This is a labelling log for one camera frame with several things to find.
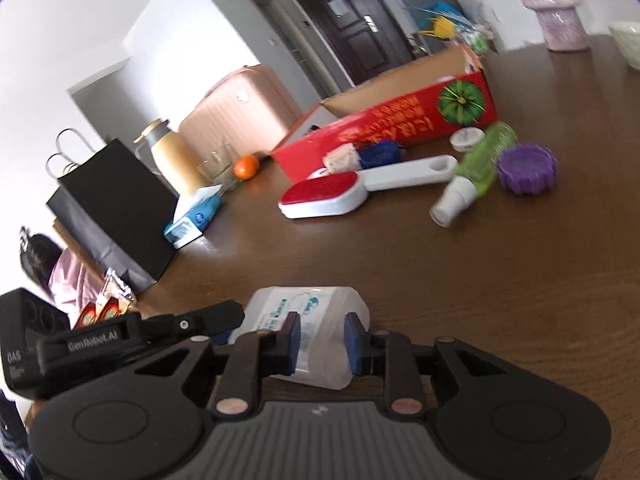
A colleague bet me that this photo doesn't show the pink suitcase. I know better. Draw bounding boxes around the pink suitcase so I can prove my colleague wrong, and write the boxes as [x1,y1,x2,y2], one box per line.
[178,64,302,162]

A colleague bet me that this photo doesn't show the small white round lid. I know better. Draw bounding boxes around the small white round lid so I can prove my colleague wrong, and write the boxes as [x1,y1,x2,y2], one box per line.
[448,128,486,152]

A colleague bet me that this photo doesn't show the gear-shaped plastic lid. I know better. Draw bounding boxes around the gear-shaped plastic lid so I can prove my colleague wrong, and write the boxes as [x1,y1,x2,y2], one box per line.
[497,143,559,196]

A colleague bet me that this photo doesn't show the clear drinking glass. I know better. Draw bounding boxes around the clear drinking glass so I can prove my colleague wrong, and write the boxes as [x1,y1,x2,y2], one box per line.
[197,144,241,192]

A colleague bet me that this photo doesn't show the orange fruit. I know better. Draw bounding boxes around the orange fruit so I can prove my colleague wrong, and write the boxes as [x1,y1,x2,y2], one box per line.
[233,155,261,181]

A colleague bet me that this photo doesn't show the pile of toys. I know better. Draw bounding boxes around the pile of toys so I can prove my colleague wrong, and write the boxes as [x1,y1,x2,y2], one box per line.
[414,4,497,57]

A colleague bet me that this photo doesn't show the white bowl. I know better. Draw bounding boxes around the white bowl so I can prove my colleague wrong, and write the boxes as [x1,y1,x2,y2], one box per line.
[608,20,640,70]

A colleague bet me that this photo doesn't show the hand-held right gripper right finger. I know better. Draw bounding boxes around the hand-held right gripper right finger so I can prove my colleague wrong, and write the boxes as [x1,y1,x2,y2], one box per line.
[344,312,511,418]

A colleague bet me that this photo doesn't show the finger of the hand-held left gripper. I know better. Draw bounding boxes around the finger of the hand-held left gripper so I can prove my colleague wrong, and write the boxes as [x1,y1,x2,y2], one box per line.
[136,300,246,347]

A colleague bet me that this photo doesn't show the black paper bag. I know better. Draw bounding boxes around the black paper bag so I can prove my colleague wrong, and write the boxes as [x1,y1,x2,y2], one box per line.
[45,128,177,294]

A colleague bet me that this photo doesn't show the beige cloth roll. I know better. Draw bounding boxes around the beige cloth roll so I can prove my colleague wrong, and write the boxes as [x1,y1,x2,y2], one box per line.
[322,143,364,171]

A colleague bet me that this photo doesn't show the green spray bottle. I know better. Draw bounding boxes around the green spray bottle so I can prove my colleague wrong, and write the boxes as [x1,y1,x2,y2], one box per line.
[429,121,519,228]

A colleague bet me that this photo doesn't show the snack packets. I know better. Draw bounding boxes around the snack packets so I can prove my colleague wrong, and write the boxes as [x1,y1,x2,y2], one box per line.
[74,267,137,332]

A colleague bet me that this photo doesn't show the white lint brush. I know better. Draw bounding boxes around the white lint brush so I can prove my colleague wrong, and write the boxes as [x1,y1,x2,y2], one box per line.
[278,154,460,220]

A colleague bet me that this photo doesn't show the dark brown door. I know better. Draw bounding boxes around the dark brown door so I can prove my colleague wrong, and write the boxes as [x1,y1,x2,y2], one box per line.
[292,0,417,87]

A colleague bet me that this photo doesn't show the purple ribbed vase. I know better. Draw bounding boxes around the purple ribbed vase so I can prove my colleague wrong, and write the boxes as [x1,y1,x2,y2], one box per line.
[504,0,592,53]

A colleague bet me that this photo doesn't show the beige thermos jug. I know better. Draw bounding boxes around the beige thermos jug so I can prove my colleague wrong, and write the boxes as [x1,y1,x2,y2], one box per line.
[132,118,199,197]

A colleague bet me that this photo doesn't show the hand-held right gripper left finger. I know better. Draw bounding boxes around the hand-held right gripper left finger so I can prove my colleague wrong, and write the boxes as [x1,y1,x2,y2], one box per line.
[120,312,302,421]

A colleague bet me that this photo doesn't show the translucent plastic jar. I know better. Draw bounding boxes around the translucent plastic jar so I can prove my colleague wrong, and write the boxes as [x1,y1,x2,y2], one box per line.
[227,285,371,391]

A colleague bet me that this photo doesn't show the blue tissue box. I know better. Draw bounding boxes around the blue tissue box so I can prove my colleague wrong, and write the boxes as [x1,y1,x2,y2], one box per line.
[163,183,225,250]

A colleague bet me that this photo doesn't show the red cardboard box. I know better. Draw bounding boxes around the red cardboard box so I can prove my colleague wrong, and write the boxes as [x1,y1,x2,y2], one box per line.
[270,42,497,184]

